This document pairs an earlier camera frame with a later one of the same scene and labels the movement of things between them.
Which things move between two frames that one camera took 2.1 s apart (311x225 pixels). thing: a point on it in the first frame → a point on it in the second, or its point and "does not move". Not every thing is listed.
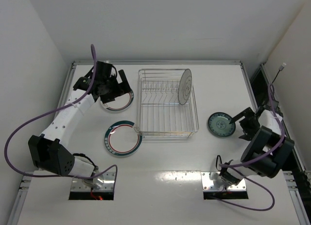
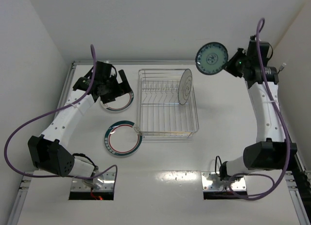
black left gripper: x=119 y=91 does not move
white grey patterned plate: x=185 y=87 does not move
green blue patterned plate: x=218 y=124 → x=211 y=58
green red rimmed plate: x=120 y=103 does not move
